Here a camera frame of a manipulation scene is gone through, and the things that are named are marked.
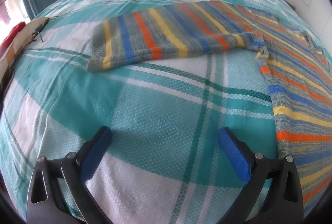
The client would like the striped knit sweater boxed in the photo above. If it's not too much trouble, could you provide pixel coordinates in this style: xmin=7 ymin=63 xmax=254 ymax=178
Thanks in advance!
xmin=87 ymin=0 xmax=331 ymax=212

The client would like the teal plaid bed cover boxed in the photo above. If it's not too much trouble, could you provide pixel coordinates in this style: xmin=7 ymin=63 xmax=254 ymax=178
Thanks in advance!
xmin=0 ymin=0 xmax=328 ymax=224

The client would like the beige patterned folded cloth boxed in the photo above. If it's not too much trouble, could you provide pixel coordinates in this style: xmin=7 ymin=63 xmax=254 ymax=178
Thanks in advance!
xmin=1 ymin=17 xmax=49 ymax=90

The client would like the red cloth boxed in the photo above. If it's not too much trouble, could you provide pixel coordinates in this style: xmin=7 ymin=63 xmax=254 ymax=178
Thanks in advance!
xmin=0 ymin=22 xmax=26 ymax=57

